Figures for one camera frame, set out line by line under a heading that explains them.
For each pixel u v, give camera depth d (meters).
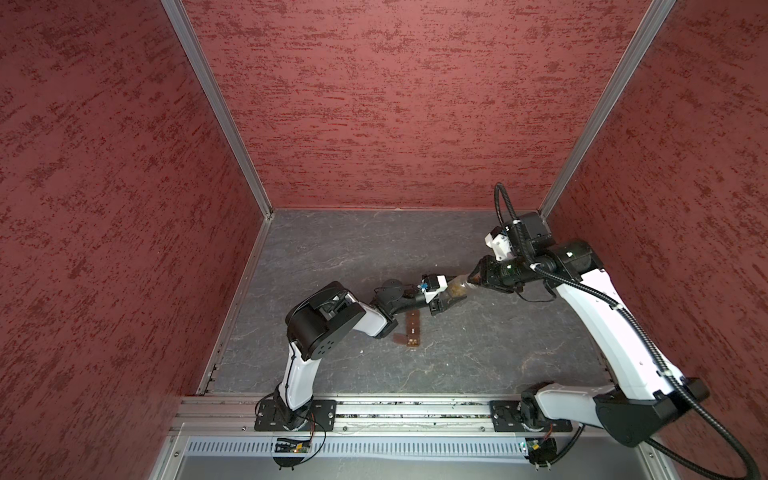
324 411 0.75
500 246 0.65
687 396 0.36
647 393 0.38
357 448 0.77
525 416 0.67
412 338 0.87
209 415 0.76
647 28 0.73
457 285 0.74
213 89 0.84
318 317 0.54
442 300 0.74
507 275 0.59
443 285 0.68
